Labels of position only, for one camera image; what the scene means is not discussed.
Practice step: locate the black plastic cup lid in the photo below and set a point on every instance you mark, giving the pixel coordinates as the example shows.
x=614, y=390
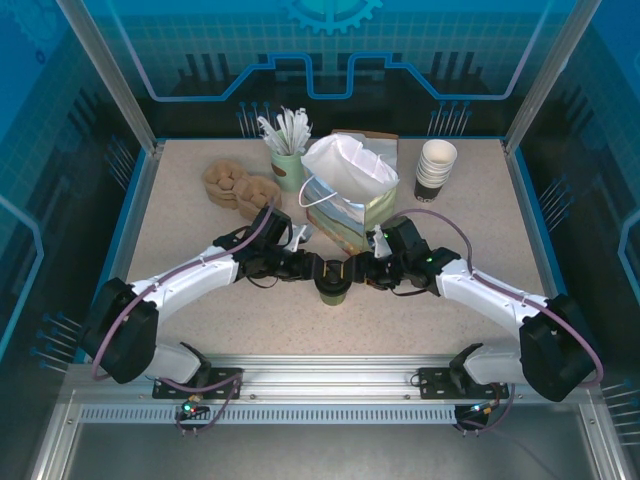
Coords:
x=334, y=289

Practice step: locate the green paper coffee cup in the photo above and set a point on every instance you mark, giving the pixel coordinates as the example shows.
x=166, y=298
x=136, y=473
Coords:
x=334, y=301

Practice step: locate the printed paper takeout bag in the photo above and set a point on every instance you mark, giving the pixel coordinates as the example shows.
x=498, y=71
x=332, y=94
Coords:
x=350, y=160

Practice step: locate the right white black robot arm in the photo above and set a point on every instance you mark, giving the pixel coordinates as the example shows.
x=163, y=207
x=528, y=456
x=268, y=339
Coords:
x=480, y=295

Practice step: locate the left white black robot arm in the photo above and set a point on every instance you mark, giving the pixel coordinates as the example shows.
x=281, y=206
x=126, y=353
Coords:
x=190, y=280

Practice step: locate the stack of paper cups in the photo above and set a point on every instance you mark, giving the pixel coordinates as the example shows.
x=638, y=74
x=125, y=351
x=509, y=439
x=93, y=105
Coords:
x=432, y=175

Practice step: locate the green straw holder cup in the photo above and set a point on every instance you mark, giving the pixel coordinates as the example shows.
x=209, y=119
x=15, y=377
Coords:
x=287, y=172

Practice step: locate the brown pulp cup carrier stack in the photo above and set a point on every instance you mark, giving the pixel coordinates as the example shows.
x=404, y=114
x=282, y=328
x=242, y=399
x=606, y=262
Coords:
x=225, y=180

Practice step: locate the white paper-wrapped straw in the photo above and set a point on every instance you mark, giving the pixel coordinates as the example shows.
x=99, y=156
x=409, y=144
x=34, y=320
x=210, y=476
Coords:
x=299, y=125
x=269, y=132
x=286, y=125
x=306, y=135

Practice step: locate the brown cardboard napkin box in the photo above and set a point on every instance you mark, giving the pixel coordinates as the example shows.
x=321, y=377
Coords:
x=380, y=134

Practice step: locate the small controller board with LED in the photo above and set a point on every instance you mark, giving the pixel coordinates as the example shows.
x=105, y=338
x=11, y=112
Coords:
x=481, y=409
x=190, y=407

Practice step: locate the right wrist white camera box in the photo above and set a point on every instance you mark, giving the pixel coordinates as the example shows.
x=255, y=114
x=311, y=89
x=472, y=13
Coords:
x=381, y=245

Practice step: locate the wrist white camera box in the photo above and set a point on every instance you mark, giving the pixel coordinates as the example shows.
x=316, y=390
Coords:
x=381, y=245
x=299, y=235

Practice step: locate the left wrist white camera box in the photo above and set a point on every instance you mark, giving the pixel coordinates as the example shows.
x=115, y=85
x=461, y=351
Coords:
x=299, y=235

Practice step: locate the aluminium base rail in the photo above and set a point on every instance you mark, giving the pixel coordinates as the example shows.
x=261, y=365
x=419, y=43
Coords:
x=325, y=375

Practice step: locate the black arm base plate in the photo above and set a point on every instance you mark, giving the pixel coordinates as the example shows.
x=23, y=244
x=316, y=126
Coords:
x=432, y=385
x=165, y=390

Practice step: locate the blue silver table side rail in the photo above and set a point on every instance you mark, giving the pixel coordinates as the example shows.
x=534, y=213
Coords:
x=120, y=250
x=536, y=225

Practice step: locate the aluminium frame post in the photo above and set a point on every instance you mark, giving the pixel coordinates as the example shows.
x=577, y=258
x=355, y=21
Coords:
x=546, y=85
x=121, y=85

